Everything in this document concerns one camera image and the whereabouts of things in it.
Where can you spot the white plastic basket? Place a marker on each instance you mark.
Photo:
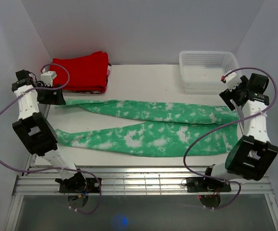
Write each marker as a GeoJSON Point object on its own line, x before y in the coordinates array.
{"type": "Point", "coordinates": [202, 70]}

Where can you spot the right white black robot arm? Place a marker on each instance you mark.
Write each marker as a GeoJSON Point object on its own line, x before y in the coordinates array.
{"type": "Point", "coordinates": [253, 154]}

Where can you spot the green tie-dye trousers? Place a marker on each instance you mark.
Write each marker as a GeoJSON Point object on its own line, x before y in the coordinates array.
{"type": "Point", "coordinates": [165, 129]}

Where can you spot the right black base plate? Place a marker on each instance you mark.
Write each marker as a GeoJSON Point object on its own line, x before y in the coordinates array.
{"type": "Point", "coordinates": [201, 184]}

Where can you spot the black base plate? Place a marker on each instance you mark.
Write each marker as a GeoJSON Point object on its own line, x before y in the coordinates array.
{"type": "Point", "coordinates": [201, 184]}
{"type": "Point", "coordinates": [93, 186]}

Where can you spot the folded red trousers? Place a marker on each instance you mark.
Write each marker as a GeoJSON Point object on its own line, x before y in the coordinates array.
{"type": "Point", "coordinates": [68, 68]}

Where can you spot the aluminium frame rail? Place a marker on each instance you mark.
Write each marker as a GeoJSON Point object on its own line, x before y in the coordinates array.
{"type": "Point", "coordinates": [123, 174]}

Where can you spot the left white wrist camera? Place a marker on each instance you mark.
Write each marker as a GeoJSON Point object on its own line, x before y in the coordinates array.
{"type": "Point", "coordinates": [48, 77]}

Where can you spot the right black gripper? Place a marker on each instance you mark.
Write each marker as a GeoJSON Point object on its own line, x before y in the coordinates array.
{"type": "Point", "coordinates": [226, 95]}

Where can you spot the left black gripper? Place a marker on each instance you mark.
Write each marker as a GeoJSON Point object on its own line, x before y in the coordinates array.
{"type": "Point", "coordinates": [54, 99]}

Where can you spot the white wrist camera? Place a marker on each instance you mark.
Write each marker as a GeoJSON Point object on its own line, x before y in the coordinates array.
{"type": "Point", "coordinates": [232, 81]}
{"type": "Point", "coordinates": [48, 77]}

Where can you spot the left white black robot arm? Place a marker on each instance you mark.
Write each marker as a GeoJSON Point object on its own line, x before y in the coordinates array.
{"type": "Point", "coordinates": [34, 130]}

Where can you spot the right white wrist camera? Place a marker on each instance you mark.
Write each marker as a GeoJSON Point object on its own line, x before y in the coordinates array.
{"type": "Point", "coordinates": [232, 81]}

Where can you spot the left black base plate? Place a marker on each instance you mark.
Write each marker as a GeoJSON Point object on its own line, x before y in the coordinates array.
{"type": "Point", "coordinates": [93, 186]}

